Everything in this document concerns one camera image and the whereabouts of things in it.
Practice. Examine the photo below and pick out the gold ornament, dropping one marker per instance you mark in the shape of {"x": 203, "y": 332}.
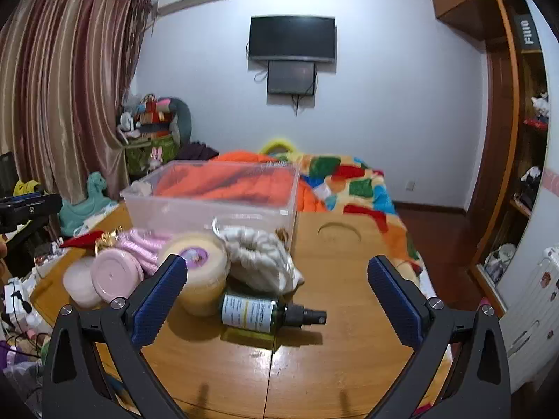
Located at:
{"x": 107, "y": 241}

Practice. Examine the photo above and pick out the stack of colourful boxes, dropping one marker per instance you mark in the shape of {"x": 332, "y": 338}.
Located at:
{"x": 150, "y": 118}

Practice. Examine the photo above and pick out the white round jar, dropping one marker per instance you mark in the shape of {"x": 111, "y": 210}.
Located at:
{"x": 78, "y": 283}

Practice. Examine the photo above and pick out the striped pink brown curtain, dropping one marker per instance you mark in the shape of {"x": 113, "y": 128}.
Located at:
{"x": 65, "y": 87}

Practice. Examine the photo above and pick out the wooden desk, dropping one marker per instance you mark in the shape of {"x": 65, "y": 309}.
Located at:
{"x": 305, "y": 371}

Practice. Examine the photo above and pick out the black wall television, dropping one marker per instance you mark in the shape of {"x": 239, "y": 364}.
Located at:
{"x": 292, "y": 37}

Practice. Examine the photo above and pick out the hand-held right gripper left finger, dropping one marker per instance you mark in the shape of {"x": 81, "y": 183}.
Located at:
{"x": 159, "y": 301}

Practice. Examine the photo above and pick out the wooden wardrobe shelf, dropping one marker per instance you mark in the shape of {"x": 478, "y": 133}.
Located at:
{"x": 498, "y": 148}

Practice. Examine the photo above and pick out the white power strip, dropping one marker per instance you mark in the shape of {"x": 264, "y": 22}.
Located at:
{"x": 17, "y": 297}

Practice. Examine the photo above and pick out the cream round jar purple label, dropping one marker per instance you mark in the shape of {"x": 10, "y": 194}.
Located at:
{"x": 205, "y": 279}

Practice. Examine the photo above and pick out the small white fan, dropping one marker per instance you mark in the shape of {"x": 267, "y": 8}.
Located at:
{"x": 125, "y": 124}

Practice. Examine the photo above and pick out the pink round tin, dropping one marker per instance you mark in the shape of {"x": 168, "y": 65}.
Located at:
{"x": 115, "y": 275}

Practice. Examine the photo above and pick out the dark purple cloth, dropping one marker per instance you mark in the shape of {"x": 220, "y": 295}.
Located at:
{"x": 198, "y": 152}

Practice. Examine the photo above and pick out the clear plastic storage box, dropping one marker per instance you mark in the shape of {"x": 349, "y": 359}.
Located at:
{"x": 209, "y": 214}

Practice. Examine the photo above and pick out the yellow curved cushion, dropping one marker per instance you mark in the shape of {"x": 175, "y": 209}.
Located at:
{"x": 279, "y": 142}

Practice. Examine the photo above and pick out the small wall monitor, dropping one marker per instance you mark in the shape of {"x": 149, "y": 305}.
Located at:
{"x": 291, "y": 77}

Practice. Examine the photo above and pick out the pink bunny toy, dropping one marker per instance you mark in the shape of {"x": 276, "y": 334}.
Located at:
{"x": 154, "y": 159}

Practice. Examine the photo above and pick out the pink striped knit cloth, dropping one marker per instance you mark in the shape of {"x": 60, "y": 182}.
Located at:
{"x": 144, "y": 244}

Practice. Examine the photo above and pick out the orange padded jacket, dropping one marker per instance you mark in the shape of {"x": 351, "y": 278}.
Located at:
{"x": 311, "y": 203}

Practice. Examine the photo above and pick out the teal rocking horse toy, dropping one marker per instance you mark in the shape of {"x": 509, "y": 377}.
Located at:
{"x": 87, "y": 205}

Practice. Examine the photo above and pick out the green spray bottle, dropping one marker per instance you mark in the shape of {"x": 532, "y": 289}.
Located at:
{"x": 249, "y": 312}

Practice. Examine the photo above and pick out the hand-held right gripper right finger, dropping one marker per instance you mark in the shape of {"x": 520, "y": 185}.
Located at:
{"x": 395, "y": 301}

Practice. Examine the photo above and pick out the yellow cloth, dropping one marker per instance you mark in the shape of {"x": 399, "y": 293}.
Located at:
{"x": 26, "y": 187}

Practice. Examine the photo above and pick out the colourful patchwork blanket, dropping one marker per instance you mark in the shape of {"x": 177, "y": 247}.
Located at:
{"x": 362, "y": 187}

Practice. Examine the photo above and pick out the green fabric storage box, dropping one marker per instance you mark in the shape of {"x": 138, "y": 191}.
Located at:
{"x": 139, "y": 155}

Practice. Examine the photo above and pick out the red cloth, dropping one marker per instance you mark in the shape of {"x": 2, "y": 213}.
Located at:
{"x": 81, "y": 241}

